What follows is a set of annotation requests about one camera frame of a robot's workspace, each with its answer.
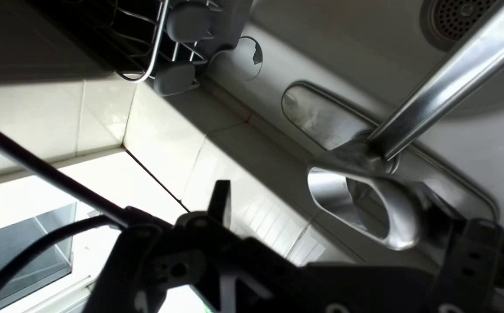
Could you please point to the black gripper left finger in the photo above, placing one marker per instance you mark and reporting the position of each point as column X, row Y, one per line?
column 221, row 202

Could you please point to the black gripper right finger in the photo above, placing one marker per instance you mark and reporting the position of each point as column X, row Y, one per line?
column 440, row 223

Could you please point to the metal sink drain strainer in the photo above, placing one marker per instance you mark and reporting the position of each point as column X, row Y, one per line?
column 445, row 22

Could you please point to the metal wire dish rack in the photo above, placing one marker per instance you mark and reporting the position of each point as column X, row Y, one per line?
column 160, row 42

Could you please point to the chrome kitchen faucet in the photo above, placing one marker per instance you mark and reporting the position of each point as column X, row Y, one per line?
column 366, row 164

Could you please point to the white double basin sink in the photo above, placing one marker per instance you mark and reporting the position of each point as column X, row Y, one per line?
column 411, row 89

